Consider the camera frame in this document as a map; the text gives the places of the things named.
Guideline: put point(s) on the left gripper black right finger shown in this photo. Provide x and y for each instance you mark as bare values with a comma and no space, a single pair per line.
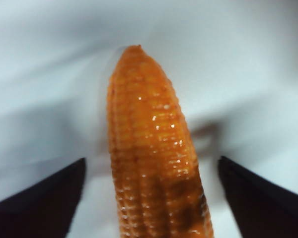
263,210

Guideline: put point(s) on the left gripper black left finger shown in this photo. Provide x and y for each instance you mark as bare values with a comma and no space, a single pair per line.
34,213

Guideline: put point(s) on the orange corn cob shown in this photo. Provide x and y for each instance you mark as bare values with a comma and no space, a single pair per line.
151,148

